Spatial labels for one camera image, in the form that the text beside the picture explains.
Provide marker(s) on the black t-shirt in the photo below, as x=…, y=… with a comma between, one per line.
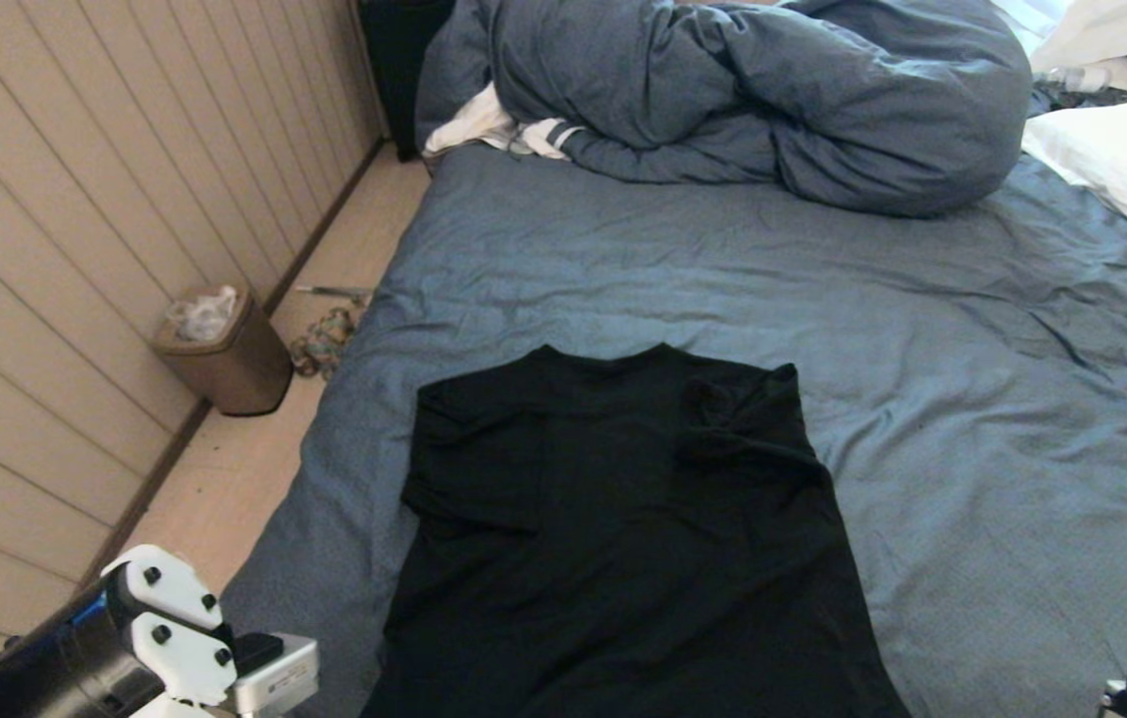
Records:
x=623, y=558

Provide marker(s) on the thin metal rod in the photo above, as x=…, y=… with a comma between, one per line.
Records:
x=334, y=293

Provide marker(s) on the small clutter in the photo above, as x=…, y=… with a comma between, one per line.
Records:
x=322, y=344

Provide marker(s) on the white striped garment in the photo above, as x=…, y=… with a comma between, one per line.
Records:
x=479, y=125

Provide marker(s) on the brown trash bin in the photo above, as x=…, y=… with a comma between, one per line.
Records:
x=239, y=374

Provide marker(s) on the black bedside cabinet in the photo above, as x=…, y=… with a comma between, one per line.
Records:
x=399, y=70

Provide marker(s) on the crumpled blue duvet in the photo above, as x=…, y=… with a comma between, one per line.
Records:
x=773, y=90

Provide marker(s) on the white plastic bin bag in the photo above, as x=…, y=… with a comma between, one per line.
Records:
x=204, y=314

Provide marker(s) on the blue bed sheet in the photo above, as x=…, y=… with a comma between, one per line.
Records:
x=972, y=399

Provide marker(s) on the dark patterned cloth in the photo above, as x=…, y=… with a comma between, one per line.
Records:
x=1082, y=98

